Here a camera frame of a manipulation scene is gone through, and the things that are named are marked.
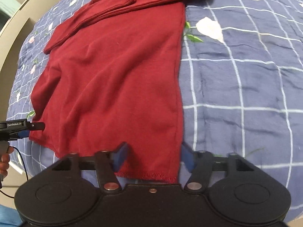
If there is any red long-sleeve sweater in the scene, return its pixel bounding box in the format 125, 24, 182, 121
29, 0, 186, 182

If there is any person's left hand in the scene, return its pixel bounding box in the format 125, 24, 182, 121
0, 147, 14, 178

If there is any blue floral checked quilt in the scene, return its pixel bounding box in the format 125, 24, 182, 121
5, 0, 303, 222

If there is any beige wooden wardrobe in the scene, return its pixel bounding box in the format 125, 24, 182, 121
0, 0, 71, 81

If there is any black cable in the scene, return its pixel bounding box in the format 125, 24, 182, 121
0, 146, 29, 199

